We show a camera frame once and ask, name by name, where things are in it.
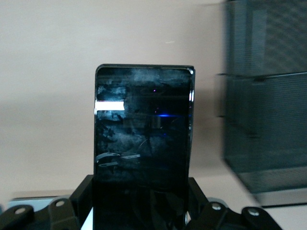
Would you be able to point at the long black smartphone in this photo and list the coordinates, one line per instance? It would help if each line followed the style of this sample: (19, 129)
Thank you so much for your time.
(141, 134)

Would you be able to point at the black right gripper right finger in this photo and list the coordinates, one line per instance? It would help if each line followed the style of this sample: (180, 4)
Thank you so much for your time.
(216, 218)

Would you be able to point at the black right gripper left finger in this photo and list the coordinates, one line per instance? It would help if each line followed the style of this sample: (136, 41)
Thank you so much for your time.
(60, 215)

